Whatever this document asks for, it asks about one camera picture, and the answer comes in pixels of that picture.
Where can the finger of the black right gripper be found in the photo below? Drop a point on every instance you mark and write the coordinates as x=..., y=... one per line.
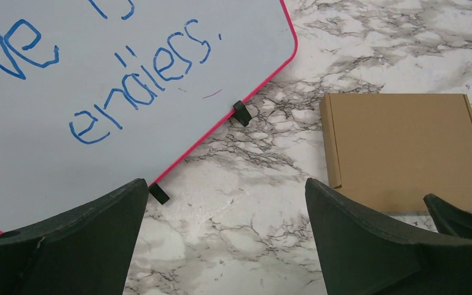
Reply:
x=449, y=219

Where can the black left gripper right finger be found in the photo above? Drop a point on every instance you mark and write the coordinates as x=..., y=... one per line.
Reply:
x=363, y=251

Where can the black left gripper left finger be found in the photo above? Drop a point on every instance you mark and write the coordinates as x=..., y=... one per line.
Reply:
x=86, y=250

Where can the brown cardboard box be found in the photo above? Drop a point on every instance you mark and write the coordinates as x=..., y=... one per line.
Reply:
x=387, y=151

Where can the black whiteboard clip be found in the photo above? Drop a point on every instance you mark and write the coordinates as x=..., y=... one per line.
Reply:
x=158, y=193
x=241, y=113

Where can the pink framed whiteboard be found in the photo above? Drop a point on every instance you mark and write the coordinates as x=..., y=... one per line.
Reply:
x=94, y=94

